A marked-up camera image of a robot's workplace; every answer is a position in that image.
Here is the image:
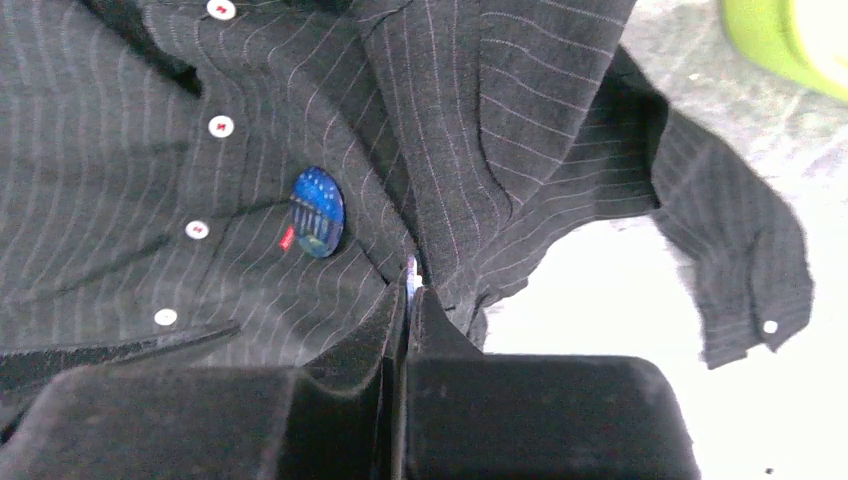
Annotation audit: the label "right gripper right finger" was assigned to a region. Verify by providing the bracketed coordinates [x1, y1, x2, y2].
[402, 287, 701, 479]

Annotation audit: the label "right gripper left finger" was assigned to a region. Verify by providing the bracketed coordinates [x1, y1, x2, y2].
[1, 284, 406, 479]

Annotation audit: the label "white round badge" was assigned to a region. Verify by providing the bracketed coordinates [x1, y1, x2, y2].
[290, 166, 346, 258]

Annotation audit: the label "black pinstriped shirt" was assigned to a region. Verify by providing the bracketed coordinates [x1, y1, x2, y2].
[1, 1, 813, 394]

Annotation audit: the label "green plastic basin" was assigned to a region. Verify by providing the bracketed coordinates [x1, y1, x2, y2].
[719, 0, 847, 102]

